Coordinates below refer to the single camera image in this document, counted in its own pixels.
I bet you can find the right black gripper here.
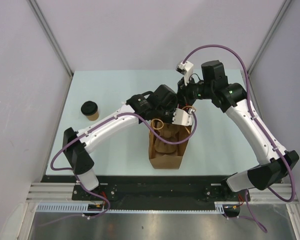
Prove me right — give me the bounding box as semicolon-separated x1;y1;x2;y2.
170;75;214;109

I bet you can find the brown pulp cup carrier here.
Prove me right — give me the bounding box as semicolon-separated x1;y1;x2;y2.
153;123;181;156

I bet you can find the brown paper bag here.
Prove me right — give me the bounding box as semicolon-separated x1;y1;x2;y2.
148;118;192;170

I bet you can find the brown paper coffee cup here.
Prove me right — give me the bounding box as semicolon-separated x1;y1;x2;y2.
86;110;100;121

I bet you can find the black plastic cup lid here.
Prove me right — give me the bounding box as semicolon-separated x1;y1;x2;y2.
80;100;98;116

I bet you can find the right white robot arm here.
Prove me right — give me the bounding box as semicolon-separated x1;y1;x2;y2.
176;60;300;201

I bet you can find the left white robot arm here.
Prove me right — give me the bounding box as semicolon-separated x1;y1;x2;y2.
62;84;178;200

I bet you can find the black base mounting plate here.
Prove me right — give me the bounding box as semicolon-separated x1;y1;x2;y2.
41;175;251;214

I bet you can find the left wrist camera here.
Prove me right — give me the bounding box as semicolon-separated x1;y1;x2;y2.
171;108;194;127

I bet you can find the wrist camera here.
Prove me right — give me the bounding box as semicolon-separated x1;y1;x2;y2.
171;108;194;127
176;61;194;86

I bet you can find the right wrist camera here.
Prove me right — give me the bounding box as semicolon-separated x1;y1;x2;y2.
176;61;194;86

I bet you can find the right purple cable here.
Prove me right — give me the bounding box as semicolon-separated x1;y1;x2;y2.
182;44;298;233

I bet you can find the purple cable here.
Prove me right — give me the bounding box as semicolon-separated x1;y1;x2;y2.
182;44;298;233
38;109;198;227

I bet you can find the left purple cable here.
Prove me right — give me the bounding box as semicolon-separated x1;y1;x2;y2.
38;109;198;227

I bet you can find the white slotted cable duct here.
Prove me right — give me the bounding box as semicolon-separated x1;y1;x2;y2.
36;202;225;214

